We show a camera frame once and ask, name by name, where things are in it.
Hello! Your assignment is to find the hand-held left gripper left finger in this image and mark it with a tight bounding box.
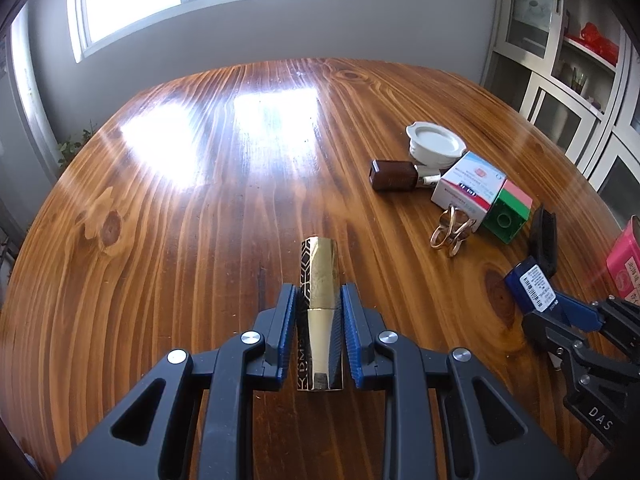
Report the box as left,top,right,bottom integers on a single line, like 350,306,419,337
52,282,300,480

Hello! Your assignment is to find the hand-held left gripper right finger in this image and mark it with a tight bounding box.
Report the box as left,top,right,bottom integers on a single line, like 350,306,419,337
340,282,581,480

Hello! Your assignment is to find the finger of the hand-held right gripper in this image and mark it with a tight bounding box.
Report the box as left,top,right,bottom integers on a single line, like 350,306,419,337
521,310,593,376
547,292,640,361

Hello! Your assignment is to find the gold mascara tube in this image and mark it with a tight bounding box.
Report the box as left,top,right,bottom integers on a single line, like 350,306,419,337
296,235,347,392

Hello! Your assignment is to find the pink tin box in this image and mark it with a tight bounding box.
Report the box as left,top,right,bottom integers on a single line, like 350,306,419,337
606,214,640,301

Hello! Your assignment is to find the black comb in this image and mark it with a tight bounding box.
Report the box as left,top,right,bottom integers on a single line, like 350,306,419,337
529,205,558,277

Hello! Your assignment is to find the green pink building block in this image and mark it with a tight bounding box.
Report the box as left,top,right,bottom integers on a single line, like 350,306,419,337
481,179,534,244

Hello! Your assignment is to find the brown bottle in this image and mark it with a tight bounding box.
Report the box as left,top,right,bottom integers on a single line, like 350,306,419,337
370,159,418,192

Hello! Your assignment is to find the white pink medicine box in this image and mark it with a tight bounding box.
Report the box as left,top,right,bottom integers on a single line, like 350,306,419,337
431,151,508,228

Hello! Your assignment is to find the wooden desktop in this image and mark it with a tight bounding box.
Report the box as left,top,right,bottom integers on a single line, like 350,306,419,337
0,57,640,480

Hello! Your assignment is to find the white glass door cabinet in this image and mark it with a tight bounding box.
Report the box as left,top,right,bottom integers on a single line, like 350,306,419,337
480,0,640,216

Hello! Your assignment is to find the white round dish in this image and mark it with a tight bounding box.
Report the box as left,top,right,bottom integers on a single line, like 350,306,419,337
405,121,468,167

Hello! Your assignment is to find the red plastic bag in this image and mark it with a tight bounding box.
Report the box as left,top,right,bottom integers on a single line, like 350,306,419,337
580,22,621,63

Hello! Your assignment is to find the green plant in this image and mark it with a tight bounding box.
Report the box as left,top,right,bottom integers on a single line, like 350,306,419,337
56,120,98,168

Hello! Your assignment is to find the white box with round print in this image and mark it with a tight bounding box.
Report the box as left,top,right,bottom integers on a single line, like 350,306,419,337
515,0,553,23

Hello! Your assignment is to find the white standing air conditioner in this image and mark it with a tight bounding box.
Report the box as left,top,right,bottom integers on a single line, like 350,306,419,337
7,7,58,181

